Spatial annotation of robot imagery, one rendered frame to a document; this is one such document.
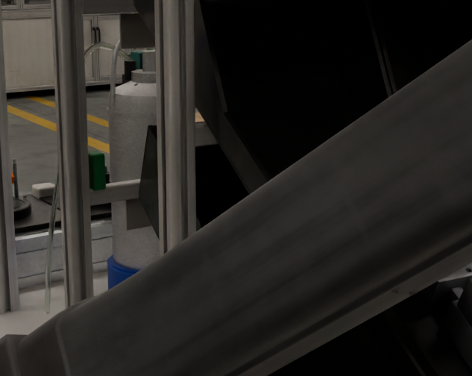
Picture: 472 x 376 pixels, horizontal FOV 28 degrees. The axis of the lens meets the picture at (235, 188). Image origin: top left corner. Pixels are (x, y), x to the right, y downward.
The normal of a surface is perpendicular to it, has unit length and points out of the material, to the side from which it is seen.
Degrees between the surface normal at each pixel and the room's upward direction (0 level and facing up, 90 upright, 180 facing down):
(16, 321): 0
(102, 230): 90
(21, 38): 90
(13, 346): 53
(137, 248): 90
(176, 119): 90
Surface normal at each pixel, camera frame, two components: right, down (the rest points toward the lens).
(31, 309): 0.00, -0.97
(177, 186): 0.56, 0.21
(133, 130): -0.33, 0.23
